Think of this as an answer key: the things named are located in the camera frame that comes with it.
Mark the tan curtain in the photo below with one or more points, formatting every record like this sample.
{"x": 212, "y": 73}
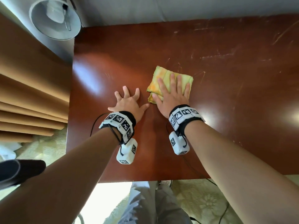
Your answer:
{"x": 30, "y": 90}

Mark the person's left forearm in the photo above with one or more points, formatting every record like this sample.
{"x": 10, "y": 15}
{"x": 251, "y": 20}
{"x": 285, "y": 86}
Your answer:
{"x": 58, "y": 184}

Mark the person's right forearm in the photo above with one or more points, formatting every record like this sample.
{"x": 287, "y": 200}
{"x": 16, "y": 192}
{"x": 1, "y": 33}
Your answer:
{"x": 245, "y": 174}

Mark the red-brown wooden table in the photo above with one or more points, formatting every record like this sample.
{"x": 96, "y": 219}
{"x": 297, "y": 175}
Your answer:
{"x": 233, "y": 102}

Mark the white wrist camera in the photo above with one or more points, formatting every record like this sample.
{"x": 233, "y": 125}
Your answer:
{"x": 178, "y": 143}
{"x": 127, "y": 152}

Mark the black grey sleeve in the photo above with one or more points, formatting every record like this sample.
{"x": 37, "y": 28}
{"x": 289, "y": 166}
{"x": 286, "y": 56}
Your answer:
{"x": 25, "y": 170}

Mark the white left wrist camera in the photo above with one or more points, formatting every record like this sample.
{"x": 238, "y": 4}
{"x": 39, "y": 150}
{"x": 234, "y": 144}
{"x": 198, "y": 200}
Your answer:
{"x": 127, "y": 152}

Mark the white cone lamp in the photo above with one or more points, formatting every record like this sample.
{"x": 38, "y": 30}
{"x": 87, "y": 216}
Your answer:
{"x": 46, "y": 23}

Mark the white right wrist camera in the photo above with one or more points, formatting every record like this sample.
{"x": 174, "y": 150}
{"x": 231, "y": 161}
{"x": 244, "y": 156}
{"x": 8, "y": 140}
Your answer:
{"x": 178, "y": 143}

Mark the white sneaker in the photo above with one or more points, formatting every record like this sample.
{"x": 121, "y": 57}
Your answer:
{"x": 164, "y": 183}

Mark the yellow cleaning cloth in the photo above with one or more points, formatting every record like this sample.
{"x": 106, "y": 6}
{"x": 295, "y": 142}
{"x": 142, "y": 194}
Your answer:
{"x": 161, "y": 73}

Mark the white sheer curtain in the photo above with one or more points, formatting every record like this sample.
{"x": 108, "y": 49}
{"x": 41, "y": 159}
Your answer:
{"x": 7, "y": 150}

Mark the person's right hand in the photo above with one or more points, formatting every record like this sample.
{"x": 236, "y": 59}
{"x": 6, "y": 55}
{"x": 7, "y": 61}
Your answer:
{"x": 171, "y": 99}

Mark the person's left hand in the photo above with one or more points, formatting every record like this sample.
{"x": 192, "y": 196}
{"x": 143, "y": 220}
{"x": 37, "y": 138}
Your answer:
{"x": 128, "y": 106}

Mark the light grey trousers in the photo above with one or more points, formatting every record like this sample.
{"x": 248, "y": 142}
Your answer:
{"x": 149, "y": 202}

